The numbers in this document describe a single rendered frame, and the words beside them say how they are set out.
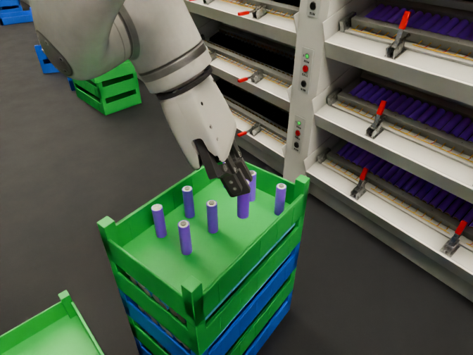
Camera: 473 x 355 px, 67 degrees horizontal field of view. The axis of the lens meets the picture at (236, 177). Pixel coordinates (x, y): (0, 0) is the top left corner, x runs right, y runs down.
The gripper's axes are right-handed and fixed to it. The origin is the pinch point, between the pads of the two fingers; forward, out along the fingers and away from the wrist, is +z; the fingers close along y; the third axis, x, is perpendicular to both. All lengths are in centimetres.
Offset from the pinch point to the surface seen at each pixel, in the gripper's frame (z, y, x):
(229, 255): 13.1, 1.5, -7.1
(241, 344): 32.5, 5.4, -13.1
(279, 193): 11.3, -9.1, 1.6
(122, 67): -4, -112, -75
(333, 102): 20, -57, 12
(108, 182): 20, -53, -69
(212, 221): 9.0, -2.8, -9.1
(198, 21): -8, -108, -31
